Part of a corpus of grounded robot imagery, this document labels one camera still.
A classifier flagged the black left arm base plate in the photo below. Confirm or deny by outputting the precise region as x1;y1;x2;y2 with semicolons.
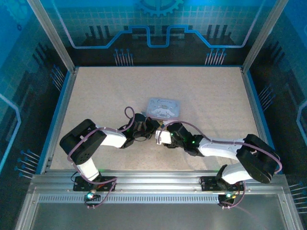
73;176;118;192

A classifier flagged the lit controller board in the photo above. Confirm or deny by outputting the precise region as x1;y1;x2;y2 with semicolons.
83;190;101;204
218;191;240;207

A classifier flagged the aluminium frame post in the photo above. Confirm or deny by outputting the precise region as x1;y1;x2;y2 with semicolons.
241;0;290;73
26;0;78;73

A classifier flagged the aluminium table side rail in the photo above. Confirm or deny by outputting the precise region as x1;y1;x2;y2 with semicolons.
240;67;275;149
35;67;79;174

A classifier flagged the aluminium mounting rail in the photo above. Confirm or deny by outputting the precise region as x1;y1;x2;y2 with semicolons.
28;169;287;197

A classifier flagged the cartoon dog tin box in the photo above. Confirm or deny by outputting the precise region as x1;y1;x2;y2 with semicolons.
145;96;182;121

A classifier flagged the slotted grey cable duct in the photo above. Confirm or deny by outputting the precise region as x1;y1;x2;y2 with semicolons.
37;194;221;205

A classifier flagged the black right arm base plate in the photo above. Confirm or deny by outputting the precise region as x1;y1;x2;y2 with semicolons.
199;175;244;192

